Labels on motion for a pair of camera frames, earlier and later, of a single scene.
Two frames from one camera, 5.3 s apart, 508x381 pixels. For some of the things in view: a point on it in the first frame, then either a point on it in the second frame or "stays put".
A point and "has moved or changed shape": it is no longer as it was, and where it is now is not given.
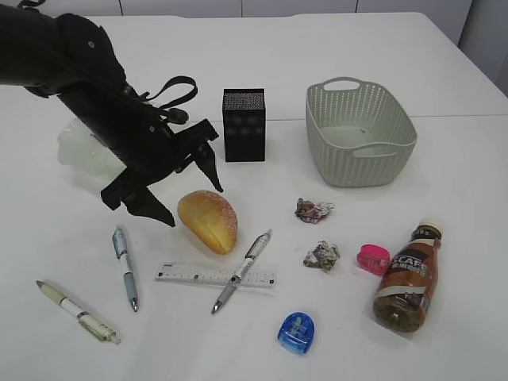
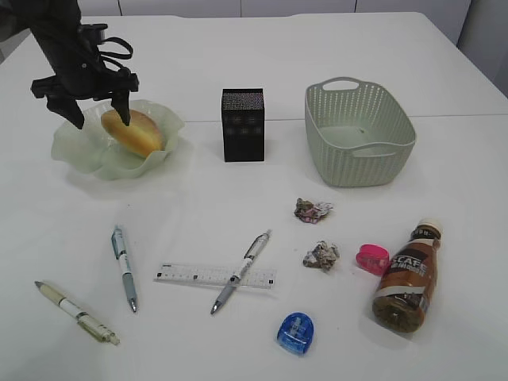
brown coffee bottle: (403, 293) stays put
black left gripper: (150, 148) → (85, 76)
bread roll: (210, 218) has moved or changed shape
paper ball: (322, 255) stays put
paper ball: (309, 212) stays put
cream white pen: (89, 321) stays put
